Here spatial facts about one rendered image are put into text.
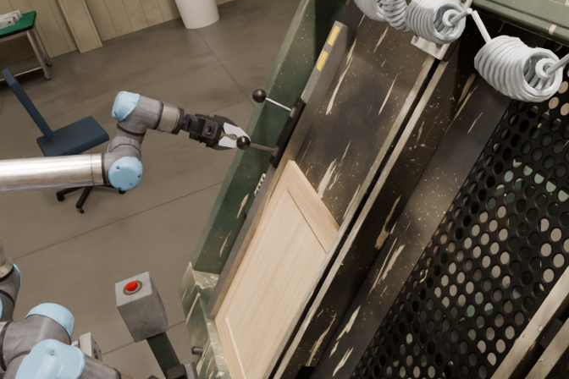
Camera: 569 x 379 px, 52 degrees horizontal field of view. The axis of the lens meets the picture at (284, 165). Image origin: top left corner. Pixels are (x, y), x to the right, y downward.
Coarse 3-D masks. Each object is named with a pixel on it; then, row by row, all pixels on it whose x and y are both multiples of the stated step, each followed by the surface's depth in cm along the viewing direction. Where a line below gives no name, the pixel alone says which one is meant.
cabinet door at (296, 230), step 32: (288, 192) 155; (288, 224) 150; (320, 224) 135; (256, 256) 162; (288, 256) 146; (320, 256) 133; (256, 288) 158; (288, 288) 142; (224, 320) 170; (256, 320) 153; (288, 320) 138; (224, 352) 165; (256, 352) 149
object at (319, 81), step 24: (336, 24) 148; (336, 48) 148; (312, 72) 154; (312, 96) 152; (312, 120) 155; (288, 144) 156; (264, 192) 162; (240, 240) 169; (216, 288) 176; (216, 312) 176
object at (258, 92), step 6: (258, 90) 155; (252, 96) 155; (258, 96) 154; (264, 96) 155; (258, 102) 156; (270, 102) 156; (276, 102) 155; (282, 108) 155; (288, 108) 155; (294, 108) 154; (294, 114) 155
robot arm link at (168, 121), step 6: (168, 108) 146; (174, 108) 148; (168, 114) 146; (174, 114) 147; (162, 120) 145; (168, 120) 146; (174, 120) 147; (162, 126) 146; (168, 126) 147; (174, 126) 148; (168, 132) 149
